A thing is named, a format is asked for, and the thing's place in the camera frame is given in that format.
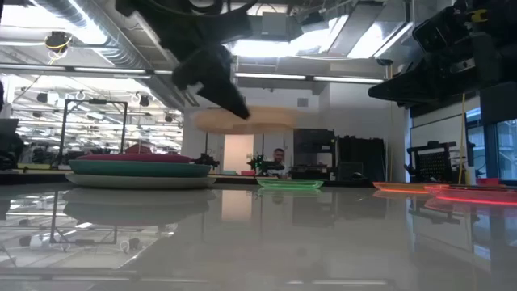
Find grey ceiling unit box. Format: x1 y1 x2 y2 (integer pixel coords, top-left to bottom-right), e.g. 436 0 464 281
261 11 290 38

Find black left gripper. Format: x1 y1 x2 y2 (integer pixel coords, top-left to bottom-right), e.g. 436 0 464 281
172 43 251 119

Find orange translucent plastic plate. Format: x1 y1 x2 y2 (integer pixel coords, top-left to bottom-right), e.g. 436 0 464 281
372 181 450 195

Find black yellow ceiling cord reel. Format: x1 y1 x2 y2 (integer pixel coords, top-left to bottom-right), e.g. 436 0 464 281
43 30 74 54

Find white plastic plate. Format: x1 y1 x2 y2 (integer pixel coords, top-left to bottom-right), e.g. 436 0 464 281
64 173 218 191

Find black storage cases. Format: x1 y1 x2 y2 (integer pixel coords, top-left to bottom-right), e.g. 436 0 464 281
337 136 387 182

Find red cover object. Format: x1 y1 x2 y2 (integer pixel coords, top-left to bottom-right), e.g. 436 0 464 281
124 143 153 155

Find black cabinet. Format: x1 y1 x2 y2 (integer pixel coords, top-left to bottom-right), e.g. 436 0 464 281
292 128 337 181

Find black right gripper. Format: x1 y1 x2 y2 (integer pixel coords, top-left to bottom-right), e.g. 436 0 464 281
368 0 517 108

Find whiteboard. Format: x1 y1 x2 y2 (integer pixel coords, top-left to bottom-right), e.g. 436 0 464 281
410 115 465 183

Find grey monitor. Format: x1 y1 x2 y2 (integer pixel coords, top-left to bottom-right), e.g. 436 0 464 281
0 118 20 141

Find red translucent plastic plate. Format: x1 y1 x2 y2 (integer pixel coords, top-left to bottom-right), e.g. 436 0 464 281
423 184 517 206

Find tan plastic plate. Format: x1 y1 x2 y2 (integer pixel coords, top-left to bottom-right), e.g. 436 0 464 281
192 105 302 136

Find person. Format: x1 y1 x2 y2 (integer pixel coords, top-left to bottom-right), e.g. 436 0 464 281
267 147 291 179

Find teal plastic plate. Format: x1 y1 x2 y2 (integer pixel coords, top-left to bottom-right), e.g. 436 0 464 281
67 159 212 178

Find black perforated cart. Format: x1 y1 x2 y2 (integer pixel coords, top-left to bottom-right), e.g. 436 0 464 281
406 140 476 183

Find green translucent plastic plate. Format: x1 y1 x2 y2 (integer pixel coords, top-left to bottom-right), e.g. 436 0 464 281
256 179 325 191

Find maroon red plastic plate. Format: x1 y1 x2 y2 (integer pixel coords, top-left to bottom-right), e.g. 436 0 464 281
76 152 193 164

